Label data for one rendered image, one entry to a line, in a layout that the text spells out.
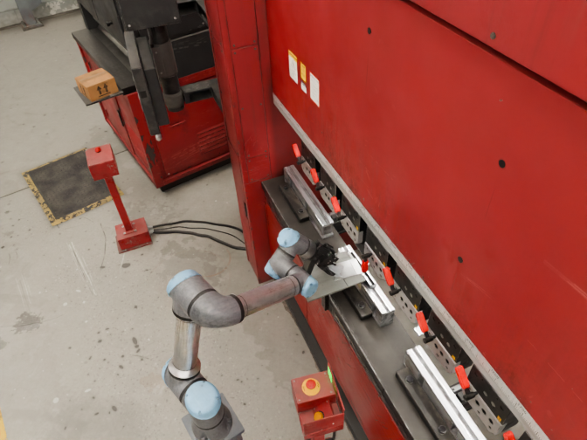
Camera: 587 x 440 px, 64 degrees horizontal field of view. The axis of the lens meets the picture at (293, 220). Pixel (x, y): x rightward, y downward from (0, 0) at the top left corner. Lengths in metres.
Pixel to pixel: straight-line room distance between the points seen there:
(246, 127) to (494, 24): 1.65
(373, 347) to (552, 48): 1.37
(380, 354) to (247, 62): 1.40
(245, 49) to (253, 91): 0.21
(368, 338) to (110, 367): 1.73
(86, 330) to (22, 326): 0.44
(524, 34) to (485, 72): 0.14
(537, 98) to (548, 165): 0.12
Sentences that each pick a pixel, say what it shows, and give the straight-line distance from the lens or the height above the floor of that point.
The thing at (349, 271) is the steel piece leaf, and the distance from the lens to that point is 2.02.
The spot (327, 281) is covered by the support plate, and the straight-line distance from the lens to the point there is 1.99.
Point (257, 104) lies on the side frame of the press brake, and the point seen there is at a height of 1.36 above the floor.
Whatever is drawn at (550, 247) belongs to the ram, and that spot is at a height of 1.86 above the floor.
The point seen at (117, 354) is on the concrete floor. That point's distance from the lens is 3.20.
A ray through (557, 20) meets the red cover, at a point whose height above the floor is 2.25.
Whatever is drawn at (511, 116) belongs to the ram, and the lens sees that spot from 1.02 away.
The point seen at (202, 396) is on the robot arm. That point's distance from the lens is 1.77.
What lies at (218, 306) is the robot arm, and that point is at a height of 1.38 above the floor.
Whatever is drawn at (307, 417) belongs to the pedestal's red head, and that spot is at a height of 0.71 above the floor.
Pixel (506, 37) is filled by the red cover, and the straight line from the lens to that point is 0.98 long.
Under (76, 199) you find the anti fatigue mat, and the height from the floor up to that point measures 0.02.
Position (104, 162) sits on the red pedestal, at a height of 0.79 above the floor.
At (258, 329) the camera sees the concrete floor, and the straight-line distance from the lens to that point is 3.07.
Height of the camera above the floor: 2.56
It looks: 44 degrees down
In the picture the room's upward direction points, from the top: 3 degrees counter-clockwise
